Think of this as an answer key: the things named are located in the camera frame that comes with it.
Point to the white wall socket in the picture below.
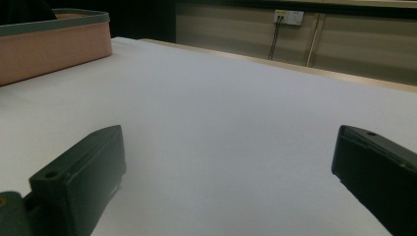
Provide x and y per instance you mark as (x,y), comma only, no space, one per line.
(293,18)

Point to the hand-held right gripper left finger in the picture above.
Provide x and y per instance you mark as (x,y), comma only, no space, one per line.
(82,170)

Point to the pink basket with grey rim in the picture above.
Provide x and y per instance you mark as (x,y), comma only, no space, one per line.
(55,49)

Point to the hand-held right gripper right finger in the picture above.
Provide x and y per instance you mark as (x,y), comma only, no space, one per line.
(377,177)

